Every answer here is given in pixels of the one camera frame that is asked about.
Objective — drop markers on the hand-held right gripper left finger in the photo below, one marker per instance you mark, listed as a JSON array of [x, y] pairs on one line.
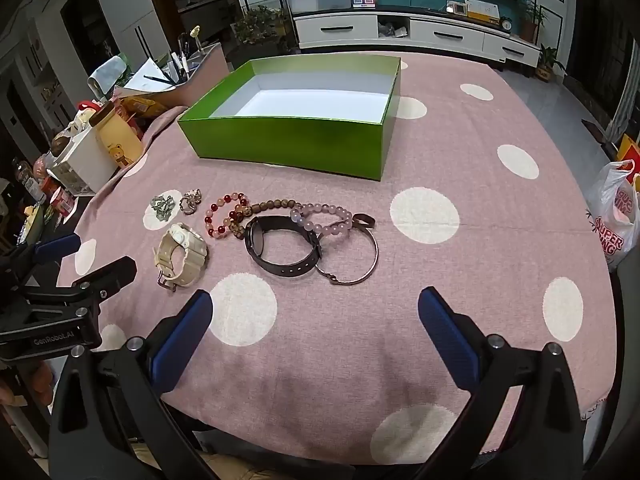
[[185, 340]]

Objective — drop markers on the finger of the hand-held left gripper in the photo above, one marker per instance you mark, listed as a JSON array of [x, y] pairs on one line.
[[110, 275], [57, 247]]

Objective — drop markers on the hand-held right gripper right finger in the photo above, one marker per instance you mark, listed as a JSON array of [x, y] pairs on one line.
[[447, 340]]

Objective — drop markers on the cream wristwatch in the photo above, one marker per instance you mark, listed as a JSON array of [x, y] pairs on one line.
[[192, 250]]

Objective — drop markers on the thin metal bangle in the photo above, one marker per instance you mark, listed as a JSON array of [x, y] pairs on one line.
[[375, 255]]

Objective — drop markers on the black wristwatch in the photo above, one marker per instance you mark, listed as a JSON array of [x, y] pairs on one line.
[[280, 269]]

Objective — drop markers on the green cardboard box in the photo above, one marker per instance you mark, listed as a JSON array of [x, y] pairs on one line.
[[280, 140]]

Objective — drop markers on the pink polka dot tablecloth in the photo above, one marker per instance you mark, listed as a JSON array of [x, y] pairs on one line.
[[450, 270]]

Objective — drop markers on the white plastic container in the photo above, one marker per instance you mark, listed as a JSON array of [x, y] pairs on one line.
[[87, 160]]

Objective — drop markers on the yellow bear bottle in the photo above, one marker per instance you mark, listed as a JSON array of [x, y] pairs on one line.
[[117, 140]]

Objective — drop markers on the yellow snack packet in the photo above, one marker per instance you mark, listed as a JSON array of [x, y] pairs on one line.
[[140, 106]]

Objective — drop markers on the white green bag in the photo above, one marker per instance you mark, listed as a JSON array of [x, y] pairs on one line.
[[107, 75]]

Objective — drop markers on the white paper sheet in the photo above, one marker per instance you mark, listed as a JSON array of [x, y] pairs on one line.
[[150, 77]]

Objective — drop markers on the white red plastic bag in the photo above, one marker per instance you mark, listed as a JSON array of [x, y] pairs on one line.
[[615, 210]]

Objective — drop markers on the pink pen holder box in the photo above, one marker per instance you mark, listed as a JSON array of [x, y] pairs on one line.
[[200, 75]]

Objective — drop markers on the yellow red board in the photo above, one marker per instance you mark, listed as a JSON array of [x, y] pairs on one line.
[[629, 150]]

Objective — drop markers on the bushy potted plant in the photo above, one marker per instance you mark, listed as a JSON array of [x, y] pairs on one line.
[[257, 27]]

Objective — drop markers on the small potted plant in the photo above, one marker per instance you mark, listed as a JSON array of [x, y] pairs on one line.
[[546, 67]]

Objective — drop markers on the small alarm clock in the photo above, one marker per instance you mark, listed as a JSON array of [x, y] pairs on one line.
[[506, 24]]

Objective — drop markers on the tall potted plant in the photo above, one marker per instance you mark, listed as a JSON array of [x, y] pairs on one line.
[[529, 25]]

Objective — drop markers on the white television cabinet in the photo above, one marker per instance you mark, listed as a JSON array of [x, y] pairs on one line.
[[340, 27]]

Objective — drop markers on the small white device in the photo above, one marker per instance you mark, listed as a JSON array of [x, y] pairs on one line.
[[456, 8]]

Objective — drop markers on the white desk calendar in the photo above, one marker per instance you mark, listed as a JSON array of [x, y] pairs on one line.
[[481, 9]]

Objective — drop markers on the small blue red display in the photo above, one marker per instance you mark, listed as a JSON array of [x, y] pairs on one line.
[[363, 0]]

